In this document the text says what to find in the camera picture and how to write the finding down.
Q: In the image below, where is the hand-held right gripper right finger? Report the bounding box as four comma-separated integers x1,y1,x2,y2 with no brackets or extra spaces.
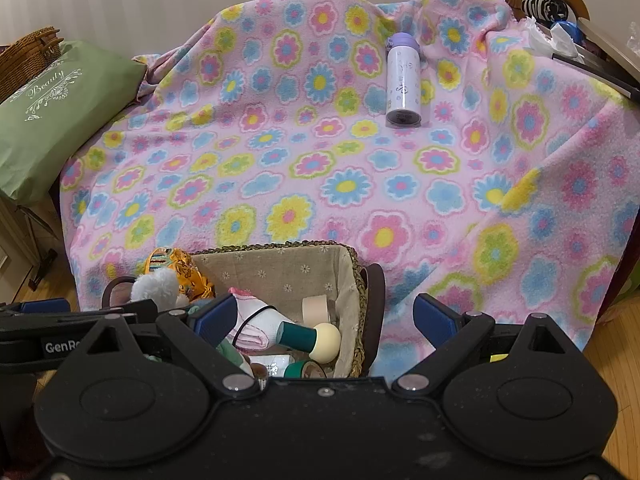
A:
390,294,586,395

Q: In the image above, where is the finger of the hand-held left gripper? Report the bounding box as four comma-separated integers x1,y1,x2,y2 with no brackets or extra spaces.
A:
0,300,158,330
0,298,72,317

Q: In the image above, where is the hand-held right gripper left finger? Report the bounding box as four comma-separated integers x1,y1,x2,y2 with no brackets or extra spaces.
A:
65,294,261,395

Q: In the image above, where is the white fluffy toy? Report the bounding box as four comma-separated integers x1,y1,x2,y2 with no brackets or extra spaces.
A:
131,267,188,311

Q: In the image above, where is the green plush toy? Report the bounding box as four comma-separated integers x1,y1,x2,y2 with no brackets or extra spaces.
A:
217,342,268,381

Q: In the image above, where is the pink white cloth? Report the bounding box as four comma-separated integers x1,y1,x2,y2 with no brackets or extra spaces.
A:
217,287,286,353

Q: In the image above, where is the orange patterned round pouch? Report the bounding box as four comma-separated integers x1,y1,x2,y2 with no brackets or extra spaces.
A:
145,247,216,301

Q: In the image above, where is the woven basket with fabric liner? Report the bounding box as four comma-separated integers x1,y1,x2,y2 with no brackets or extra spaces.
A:
102,242,386,378

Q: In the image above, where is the green tape roll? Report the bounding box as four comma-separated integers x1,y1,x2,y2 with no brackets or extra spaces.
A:
284,360,327,379

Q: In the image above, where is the beige tape roll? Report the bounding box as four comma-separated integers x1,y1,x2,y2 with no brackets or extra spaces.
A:
301,296,330,326

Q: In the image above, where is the teal dumbbell-shaped massager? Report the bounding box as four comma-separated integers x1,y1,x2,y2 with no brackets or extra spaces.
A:
276,321,342,363

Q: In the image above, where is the pink flower print blanket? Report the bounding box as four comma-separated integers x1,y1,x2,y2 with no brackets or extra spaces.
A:
60,0,640,361

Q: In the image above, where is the green printed pillow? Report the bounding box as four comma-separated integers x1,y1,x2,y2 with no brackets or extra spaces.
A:
0,41,148,206

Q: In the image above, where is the purple white water bottle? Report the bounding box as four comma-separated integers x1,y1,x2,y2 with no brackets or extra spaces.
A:
386,31,422,128

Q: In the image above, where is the brown wicker basket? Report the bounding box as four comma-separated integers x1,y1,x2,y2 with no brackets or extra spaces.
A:
0,27,66,103

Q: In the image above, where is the blue round object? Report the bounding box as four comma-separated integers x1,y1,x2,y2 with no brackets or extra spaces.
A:
552,20,584,44

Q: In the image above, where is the zebra striped folded umbrella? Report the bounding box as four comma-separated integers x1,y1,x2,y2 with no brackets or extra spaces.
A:
521,0,571,23

